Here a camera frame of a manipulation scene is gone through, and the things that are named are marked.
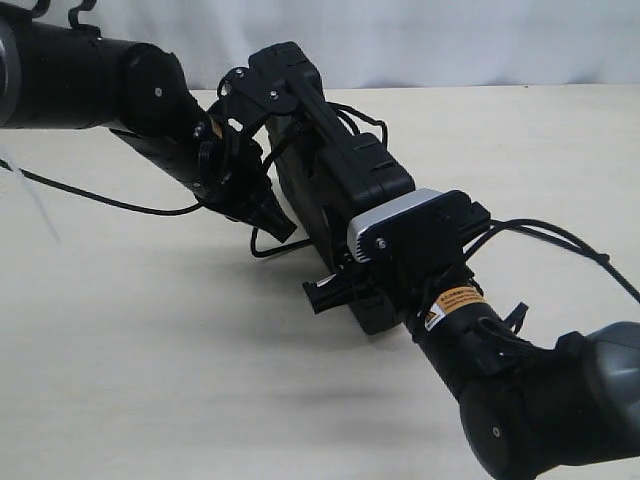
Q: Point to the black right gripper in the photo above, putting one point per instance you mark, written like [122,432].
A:
[407,256]

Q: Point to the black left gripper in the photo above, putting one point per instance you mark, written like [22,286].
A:
[228,180]

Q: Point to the black plastic carrying case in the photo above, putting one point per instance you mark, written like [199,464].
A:
[329,175]

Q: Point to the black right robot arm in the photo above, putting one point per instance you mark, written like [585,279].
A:
[524,409]

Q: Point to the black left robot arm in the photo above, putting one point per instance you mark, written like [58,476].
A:
[72,78]

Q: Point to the white backdrop curtain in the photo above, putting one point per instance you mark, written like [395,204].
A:
[381,44]

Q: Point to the white zip tie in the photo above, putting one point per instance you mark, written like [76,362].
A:
[25,183]

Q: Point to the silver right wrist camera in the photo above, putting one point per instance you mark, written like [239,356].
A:
[382,215]

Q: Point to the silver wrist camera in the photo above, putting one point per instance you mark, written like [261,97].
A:
[382,215]
[244,96]

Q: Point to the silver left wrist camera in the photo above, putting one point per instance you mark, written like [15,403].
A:
[244,96]

